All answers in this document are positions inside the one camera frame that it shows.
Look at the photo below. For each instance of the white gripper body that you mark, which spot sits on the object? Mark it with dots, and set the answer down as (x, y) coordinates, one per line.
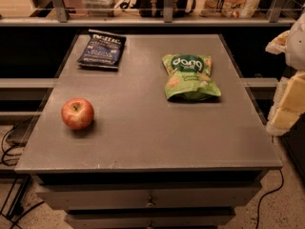
(296, 48)

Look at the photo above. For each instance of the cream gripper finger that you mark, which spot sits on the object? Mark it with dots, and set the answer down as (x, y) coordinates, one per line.
(279, 44)
(289, 104)

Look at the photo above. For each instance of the green rice chip bag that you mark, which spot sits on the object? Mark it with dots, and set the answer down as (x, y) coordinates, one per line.
(189, 77)

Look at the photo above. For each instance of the large snack bag on shelf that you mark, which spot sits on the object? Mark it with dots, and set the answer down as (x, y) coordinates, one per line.
(229, 8)

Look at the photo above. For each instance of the blue kettle chip bag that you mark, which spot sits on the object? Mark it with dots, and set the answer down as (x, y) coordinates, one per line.
(103, 51)

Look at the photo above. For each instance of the black backpack on shelf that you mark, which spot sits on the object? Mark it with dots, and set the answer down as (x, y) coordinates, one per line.
(155, 8)

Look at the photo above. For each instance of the grey drawer cabinet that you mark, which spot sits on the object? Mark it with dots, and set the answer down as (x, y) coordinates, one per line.
(197, 161)

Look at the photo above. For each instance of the metal drawer knob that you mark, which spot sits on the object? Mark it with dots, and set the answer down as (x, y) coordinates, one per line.
(150, 203)

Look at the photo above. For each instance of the red apple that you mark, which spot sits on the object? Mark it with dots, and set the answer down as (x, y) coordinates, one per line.
(77, 113)

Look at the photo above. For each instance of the grey metal shelf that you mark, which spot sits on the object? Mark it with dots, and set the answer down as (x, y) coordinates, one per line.
(71, 13)

